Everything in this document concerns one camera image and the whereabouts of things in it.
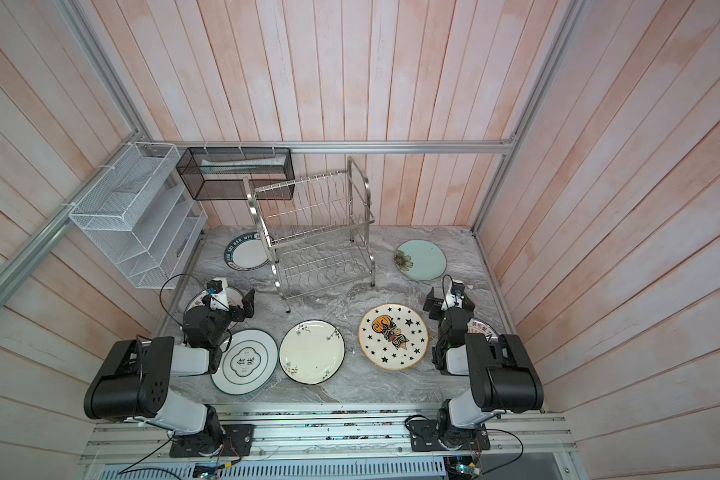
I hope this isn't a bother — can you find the white plate green outline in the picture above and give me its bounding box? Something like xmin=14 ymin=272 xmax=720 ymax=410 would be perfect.
xmin=211 ymin=329 xmax=279 ymax=396

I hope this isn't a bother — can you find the steel two-tier dish rack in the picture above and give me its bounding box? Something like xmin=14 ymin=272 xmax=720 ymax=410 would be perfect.
xmin=243 ymin=157 xmax=376 ymax=313

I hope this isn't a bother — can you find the horizontal aluminium wall bar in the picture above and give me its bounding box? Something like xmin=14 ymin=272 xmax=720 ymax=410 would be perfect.
xmin=174 ymin=139 xmax=515 ymax=154

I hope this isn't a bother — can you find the white wire mesh shelf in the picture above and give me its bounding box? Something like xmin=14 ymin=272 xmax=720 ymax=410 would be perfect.
xmin=70 ymin=142 xmax=207 ymax=290

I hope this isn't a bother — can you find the right aluminium frame bar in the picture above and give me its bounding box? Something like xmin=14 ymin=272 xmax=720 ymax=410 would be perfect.
xmin=471 ymin=0 xmax=591 ymax=235

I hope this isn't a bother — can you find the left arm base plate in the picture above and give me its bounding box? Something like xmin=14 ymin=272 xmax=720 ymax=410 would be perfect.
xmin=169 ymin=424 xmax=255 ymax=458

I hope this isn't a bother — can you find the left aluminium frame bar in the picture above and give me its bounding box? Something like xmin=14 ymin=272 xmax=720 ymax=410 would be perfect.
xmin=0 ymin=130 xmax=145 ymax=310

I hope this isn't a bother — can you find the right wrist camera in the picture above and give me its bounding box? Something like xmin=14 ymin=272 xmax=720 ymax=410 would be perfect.
xmin=445 ymin=280 xmax=465 ymax=309

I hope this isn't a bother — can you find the orange sunburst plate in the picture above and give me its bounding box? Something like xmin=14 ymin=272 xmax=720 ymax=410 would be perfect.
xmin=184 ymin=286 xmax=243 ymax=312
xmin=467 ymin=319 xmax=498 ymax=341

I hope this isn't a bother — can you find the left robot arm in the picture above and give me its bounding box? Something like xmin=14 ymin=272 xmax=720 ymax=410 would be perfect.
xmin=83 ymin=282 xmax=255 ymax=456

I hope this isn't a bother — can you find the black mesh wall basket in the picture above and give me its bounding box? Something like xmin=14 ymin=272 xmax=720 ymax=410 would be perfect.
xmin=176 ymin=146 xmax=295 ymax=201

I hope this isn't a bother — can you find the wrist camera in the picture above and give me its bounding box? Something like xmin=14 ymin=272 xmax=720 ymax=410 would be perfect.
xmin=445 ymin=280 xmax=465 ymax=309
xmin=202 ymin=278 xmax=229 ymax=310

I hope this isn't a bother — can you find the mint green flower plate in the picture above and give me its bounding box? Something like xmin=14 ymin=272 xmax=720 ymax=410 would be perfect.
xmin=393 ymin=239 xmax=447 ymax=281

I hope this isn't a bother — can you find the cream floral plate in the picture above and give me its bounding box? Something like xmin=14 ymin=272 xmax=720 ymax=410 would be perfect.
xmin=279 ymin=320 xmax=345 ymax=385

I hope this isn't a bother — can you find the star pattern orange rim plate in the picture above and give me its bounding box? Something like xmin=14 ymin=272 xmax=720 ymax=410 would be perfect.
xmin=358 ymin=303 xmax=430 ymax=371

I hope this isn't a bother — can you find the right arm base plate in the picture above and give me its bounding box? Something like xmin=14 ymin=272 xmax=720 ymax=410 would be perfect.
xmin=403 ymin=415 xmax=491 ymax=452

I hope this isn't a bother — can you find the white plate dark green rim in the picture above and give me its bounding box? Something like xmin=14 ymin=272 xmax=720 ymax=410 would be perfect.
xmin=223 ymin=232 xmax=268 ymax=271

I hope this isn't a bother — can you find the aluminium frame bar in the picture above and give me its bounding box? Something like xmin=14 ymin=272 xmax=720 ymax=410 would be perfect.
xmin=0 ymin=130 xmax=145 ymax=310
xmin=471 ymin=0 xmax=591 ymax=235

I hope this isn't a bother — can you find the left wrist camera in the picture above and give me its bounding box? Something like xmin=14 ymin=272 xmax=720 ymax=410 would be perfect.
xmin=202 ymin=278 xmax=229 ymax=310

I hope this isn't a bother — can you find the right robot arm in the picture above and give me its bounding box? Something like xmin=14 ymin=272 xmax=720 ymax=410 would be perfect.
xmin=423 ymin=282 xmax=544 ymax=449

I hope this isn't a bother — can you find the left orange sunburst plate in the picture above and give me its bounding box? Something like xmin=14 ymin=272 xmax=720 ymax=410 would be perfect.
xmin=184 ymin=286 xmax=243 ymax=312

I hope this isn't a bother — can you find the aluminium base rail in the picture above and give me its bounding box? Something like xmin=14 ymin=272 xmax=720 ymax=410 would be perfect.
xmin=78 ymin=403 xmax=588 ymax=479

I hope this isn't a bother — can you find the right orange sunburst plate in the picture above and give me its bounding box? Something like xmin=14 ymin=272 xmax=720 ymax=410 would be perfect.
xmin=467 ymin=319 xmax=498 ymax=341

